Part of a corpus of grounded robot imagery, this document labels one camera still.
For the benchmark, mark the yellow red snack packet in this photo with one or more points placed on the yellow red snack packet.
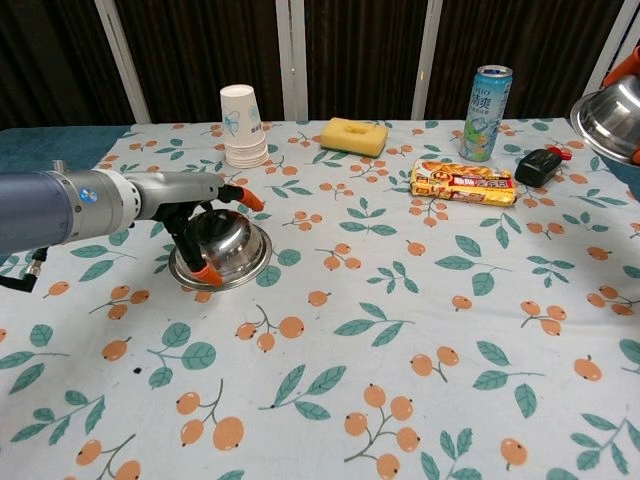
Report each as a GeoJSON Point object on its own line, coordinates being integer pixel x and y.
{"type": "Point", "coordinates": [462, 182]}

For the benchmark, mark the white frame post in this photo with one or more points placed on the white frame post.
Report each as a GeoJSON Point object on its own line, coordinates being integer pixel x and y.
{"type": "Point", "coordinates": [122, 65]}
{"type": "Point", "coordinates": [602, 60]}
{"type": "Point", "coordinates": [291, 60]}
{"type": "Point", "coordinates": [426, 65]}

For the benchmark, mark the teal table cover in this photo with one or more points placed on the teal table cover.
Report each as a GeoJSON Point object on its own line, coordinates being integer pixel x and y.
{"type": "Point", "coordinates": [40, 145]}

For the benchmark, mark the black bottle with red cap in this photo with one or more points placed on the black bottle with red cap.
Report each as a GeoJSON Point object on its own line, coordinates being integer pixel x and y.
{"type": "Point", "coordinates": [535, 167]}

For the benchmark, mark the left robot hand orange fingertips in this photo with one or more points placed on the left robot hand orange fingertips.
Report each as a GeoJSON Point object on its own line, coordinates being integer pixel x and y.
{"type": "Point", "coordinates": [175, 192]}

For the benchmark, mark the light blue drink can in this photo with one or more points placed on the light blue drink can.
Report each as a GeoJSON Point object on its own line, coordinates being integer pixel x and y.
{"type": "Point", "coordinates": [484, 115]}

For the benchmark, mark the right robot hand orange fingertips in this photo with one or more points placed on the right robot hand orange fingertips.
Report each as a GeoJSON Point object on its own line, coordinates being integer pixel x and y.
{"type": "Point", "coordinates": [625, 65]}

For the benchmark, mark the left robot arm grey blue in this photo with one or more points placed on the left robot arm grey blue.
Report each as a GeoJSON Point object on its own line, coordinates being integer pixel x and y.
{"type": "Point", "coordinates": [50, 210]}

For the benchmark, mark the floral orange fruit tablecloth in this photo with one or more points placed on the floral orange fruit tablecloth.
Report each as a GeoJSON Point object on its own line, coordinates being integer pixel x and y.
{"type": "Point", "coordinates": [350, 325]}

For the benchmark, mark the yellow sponge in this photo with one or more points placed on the yellow sponge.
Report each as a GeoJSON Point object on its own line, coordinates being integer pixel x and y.
{"type": "Point", "coordinates": [352, 137]}

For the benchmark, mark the white paper cup stack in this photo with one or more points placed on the white paper cup stack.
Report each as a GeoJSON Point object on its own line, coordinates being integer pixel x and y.
{"type": "Point", "coordinates": [241, 125]}

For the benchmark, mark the stainless steel bowl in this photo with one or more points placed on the stainless steel bowl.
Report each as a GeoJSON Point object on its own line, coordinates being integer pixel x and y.
{"type": "Point", "coordinates": [612, 120]}
{"type": "Point", "coordinates": [235, 245]}

